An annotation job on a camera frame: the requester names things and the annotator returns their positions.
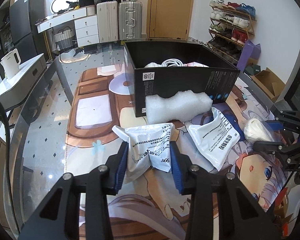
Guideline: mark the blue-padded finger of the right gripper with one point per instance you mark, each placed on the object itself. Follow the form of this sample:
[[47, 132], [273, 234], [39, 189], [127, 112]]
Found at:
[[278, 149], [271, 124]]

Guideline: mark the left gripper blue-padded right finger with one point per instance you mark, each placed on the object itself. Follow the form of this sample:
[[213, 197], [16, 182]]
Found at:
[[180, 164]]

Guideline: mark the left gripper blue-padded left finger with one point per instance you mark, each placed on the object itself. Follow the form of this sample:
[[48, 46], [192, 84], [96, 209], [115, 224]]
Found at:
[[117, 165]]

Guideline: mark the clear bag with white item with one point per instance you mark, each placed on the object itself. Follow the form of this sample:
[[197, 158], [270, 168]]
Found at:
[[255, 130]]

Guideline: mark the white printed plastic pouch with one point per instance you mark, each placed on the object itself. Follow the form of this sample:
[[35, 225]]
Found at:
[[149, 147]]

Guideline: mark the white foam packing block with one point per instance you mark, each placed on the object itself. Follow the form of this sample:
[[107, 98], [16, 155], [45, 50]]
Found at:
[[183, 106]]

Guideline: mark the brown cardboard box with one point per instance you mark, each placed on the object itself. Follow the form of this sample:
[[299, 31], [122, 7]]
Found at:
[[269, 83]]

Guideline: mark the purple paper bag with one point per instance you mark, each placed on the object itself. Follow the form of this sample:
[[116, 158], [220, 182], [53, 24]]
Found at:
[[249, 51]]

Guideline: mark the black cardboard box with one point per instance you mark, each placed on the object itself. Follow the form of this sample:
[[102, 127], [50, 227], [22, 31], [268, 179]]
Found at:
[[164, 67]]

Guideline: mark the wooden shoe rack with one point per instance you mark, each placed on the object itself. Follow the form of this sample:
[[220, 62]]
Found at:
[[230, 29]]

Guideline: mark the white low side cabinet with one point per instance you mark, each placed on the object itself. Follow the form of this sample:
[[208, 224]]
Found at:
[[13, 92]]

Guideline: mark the striped laundry basket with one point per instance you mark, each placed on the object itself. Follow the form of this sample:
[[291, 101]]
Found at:
[[64, 40]]

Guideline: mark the white electric kettle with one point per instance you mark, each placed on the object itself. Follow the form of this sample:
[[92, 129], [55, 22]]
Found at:
[[11, 63]]

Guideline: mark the white dresser with drawers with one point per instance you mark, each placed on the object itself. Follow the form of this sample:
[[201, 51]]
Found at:
[[85, 24]]

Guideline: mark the white hard suitcase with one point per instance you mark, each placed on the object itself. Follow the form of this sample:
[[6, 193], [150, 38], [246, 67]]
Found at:
[[107, 21]]

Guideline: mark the silver aluminium suitcase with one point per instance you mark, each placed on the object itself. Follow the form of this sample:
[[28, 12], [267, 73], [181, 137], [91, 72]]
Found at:
[[130, 20]]

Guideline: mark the black refrigerator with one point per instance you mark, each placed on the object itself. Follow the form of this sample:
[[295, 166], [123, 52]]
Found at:
[[23, 15]]

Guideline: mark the wooden door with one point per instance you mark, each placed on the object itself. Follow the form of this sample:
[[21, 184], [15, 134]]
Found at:
[[169, 18]]

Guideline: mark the oval mirror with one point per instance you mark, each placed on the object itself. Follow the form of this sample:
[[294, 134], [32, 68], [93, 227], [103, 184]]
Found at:
[[58, 5]]

